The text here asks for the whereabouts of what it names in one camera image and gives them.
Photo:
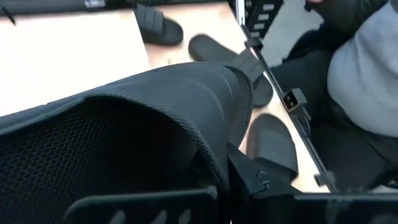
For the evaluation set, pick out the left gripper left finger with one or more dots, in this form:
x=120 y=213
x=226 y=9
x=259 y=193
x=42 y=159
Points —
x=146 y=207

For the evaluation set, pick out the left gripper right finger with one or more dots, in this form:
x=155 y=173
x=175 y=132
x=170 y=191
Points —
x=311 y=210

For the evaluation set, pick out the black rubber slide sandal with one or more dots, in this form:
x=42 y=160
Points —
x=272 y=146
x=158 y=26
x=211 y=49
x=155 y=124

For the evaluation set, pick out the person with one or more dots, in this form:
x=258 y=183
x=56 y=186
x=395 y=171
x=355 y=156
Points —
x=357 y=77

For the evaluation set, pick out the black metal table frame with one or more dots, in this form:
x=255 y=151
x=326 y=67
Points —
x=293 y=101

